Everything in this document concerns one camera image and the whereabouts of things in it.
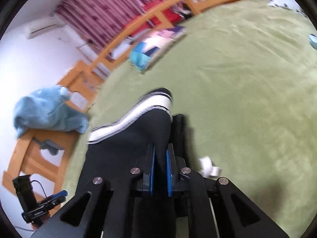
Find black pants with white stripe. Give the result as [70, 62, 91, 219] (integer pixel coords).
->
[74, 87, 222, 238]

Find light blue towel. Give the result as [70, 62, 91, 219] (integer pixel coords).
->
[13, 85, 89, 139]

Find green plush bed blanket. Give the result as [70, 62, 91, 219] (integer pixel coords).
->
[60, 0, 317, 238]

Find colourful geometric pillow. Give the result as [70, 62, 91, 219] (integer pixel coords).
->
[130, 26, 187, 73]

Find white air conditioner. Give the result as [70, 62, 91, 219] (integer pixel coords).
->
[25, 22, 65, 39]

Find left red chair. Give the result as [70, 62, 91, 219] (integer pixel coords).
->
[128, 22, 155, 38]

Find small light blue device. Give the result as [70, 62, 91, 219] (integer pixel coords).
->
[308, 34, 317, 49]

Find maroon patterned curtain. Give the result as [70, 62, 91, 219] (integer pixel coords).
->
[55, 0, 154, 53]

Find white black-flower pillow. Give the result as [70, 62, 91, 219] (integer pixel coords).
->
[267, 0, 308, 18]

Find wooden bed frame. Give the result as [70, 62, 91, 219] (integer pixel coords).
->
[2, 0, 256, 231]

